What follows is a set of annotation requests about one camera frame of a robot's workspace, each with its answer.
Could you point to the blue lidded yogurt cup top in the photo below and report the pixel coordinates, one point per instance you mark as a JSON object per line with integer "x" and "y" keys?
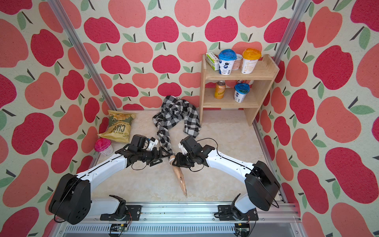
{"x": 227, "y": 59}

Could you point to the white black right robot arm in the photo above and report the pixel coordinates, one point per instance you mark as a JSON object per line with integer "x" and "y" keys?
{"x": 261, "y": 185}

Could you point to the blue lidded yogurt cup lower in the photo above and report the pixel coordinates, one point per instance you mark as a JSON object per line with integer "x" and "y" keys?
{"x": 241, "y": 90}

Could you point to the right aluminium corner post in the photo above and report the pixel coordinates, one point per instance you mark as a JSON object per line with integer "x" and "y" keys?
{"x": 298, "y": 13}

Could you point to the black white plaid shirt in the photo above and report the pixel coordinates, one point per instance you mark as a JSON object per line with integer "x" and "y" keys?
{"x": 172, "y": 111}

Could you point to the small white cup behind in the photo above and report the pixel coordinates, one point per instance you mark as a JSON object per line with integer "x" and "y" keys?
{"x": 238, "y": 62}

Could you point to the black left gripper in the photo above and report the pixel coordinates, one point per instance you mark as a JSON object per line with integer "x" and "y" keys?
{"x": 161, "y": 152}

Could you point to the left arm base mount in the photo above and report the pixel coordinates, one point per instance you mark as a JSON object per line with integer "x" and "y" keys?
{"x": 123, "y": 212}

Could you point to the green white small carton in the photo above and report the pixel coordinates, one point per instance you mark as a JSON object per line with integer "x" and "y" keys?
{"x": 212, "y": 60}

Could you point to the orange soda can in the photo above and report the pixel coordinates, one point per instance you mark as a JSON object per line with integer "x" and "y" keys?
{"x": 220, "y": 88}

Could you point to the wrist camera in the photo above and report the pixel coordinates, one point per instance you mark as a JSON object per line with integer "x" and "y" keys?
{"x": 189, "y": 145}
{"x": 140, "y": 143}

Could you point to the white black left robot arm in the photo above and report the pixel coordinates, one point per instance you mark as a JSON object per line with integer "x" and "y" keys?
{"x": 72, "y": 201}

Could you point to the pink lidded plastic cup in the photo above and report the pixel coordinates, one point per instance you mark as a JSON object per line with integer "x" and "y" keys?
{"x": 104, "y": 146}

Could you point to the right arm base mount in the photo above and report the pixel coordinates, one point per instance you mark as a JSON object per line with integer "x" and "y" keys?
{"x": 231, "y": 213}

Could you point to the beige mannequin hand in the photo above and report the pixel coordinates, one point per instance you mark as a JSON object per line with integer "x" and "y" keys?
{"x": 177, "y": 171}

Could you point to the orange lidded white cup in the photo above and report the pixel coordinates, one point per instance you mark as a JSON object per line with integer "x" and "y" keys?
{"x": 250, "y": 58}

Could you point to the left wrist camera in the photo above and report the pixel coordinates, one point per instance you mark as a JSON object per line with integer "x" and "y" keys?
{"x": 140, "y": 143}

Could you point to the light wooden shelf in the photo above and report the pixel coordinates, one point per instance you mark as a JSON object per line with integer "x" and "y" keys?
{"x": 260, "y": 82}

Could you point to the aluminium front rail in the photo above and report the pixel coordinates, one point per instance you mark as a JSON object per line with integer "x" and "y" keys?
{"x": 190, "y": 219}

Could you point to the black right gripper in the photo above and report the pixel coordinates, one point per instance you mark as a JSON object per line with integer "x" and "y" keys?
{"x": 179, "y": 161}

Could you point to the aluminium corner post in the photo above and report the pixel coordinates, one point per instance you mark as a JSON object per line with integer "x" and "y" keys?
{"x": 298, "y": 13}
{"x": 68, "y": 27}

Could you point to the yellow green chips bag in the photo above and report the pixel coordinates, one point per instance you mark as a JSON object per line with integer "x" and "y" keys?
{"x": 119, "y": 126}

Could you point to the left aluminium corner post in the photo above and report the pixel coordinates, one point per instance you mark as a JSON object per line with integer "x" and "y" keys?
{"x": 68, "y": 27}

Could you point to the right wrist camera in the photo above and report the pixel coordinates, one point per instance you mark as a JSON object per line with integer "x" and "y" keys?
{"x": 189, "y": 145}

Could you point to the blue lidded yogurt cup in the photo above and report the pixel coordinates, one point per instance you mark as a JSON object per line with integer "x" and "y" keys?
{"x": 227, "y": 59}
{"x": 241, "y": 90}

